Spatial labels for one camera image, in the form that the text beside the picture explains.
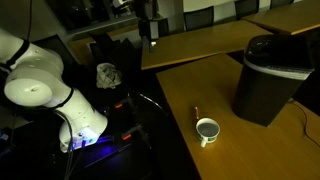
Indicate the wooden background table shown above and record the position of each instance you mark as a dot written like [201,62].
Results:
[200,43]
[286,16]

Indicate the black clamp with orange tag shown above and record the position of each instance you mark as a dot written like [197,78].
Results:
[124,103]
[133,132]

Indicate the black camera stand with light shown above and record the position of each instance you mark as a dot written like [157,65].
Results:
[152,33]

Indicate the black trash bin with lid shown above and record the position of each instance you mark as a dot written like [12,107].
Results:
[270,83]

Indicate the crumpled grey cloth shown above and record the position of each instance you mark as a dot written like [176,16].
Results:
[108,76]

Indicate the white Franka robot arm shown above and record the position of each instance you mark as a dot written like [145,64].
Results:
[33,80]

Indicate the black office chair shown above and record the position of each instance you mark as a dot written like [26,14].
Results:
[246,8]
[199,18]
[280,2]

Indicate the curved chrome metal tube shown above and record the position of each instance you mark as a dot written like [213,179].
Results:
[153,101]

